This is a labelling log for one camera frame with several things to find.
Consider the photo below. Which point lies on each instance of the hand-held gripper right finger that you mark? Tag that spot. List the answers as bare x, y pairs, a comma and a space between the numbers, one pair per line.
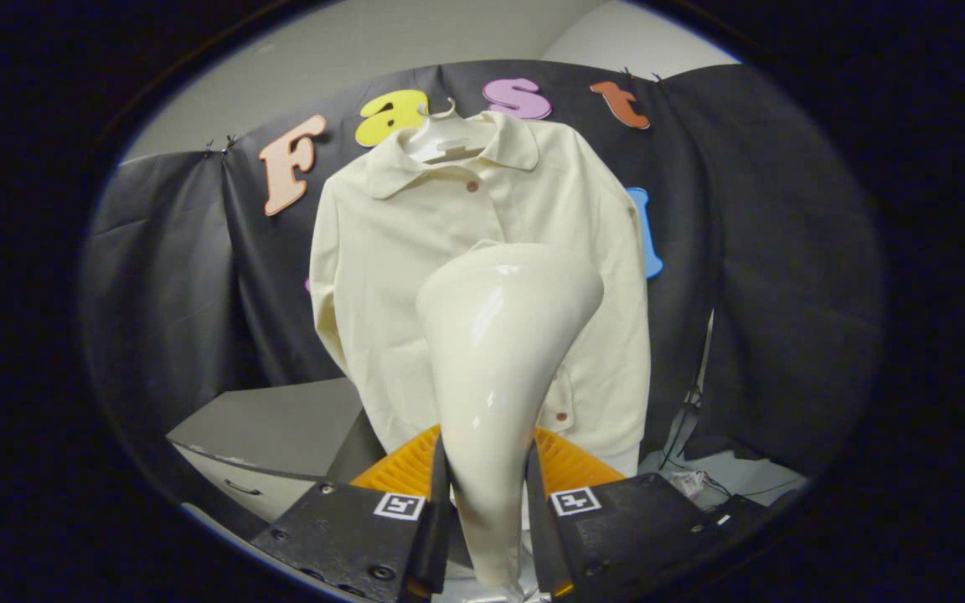
625, 528

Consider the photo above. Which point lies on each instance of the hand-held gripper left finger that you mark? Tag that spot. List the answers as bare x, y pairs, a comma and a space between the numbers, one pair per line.
348, 528

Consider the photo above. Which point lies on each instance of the white garment steamer head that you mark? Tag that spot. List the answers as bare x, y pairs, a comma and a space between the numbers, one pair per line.
499, 352

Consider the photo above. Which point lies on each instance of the cream button shirt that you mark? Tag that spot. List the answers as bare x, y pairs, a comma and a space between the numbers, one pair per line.
382, 251

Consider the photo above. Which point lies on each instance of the white clothes hanger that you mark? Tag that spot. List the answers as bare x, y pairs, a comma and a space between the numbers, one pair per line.
441, 144

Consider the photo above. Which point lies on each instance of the grey drawer cabinet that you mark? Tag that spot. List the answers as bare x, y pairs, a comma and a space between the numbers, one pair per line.
281, 419

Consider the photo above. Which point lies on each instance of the black backdrop cloth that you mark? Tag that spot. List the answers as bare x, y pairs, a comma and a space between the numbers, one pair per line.
767, 251

